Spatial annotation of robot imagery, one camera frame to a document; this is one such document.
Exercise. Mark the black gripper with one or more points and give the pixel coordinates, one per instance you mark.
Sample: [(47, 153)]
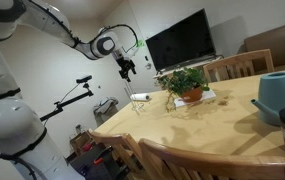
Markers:
[(126, 66)]

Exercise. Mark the silver wire paper towel holder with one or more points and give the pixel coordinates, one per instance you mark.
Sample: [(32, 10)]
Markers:
[(136, 106)]

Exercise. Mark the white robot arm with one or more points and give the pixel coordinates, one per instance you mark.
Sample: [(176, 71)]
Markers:
[(24, 140)]

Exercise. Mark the green potted plant orange pot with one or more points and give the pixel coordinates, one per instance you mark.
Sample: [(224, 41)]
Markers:
[(187, 84)]

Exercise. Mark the white paper towel roll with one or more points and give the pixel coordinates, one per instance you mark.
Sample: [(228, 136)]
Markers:
[(140, 97)]

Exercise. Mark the wooden chair right side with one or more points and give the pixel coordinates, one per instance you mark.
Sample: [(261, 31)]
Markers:
[(123, 149)]

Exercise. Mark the black flat screen television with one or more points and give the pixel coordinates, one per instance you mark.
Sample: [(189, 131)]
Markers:
[(188, 39)]

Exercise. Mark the wooden chair near jar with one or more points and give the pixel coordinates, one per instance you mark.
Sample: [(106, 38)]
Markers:
[(170, 163)]

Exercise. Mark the wooden chair far left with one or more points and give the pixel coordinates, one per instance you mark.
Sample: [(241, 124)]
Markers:
[(238, 66)]

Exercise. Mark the blue watering can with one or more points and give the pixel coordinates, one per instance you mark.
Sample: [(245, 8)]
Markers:
[(271, 97)]

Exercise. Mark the brown leather sofa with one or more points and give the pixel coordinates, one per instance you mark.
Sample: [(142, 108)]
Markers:
[(274, 40)]

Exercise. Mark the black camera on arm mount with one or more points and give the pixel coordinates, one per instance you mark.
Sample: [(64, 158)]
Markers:
[(61, 104)]

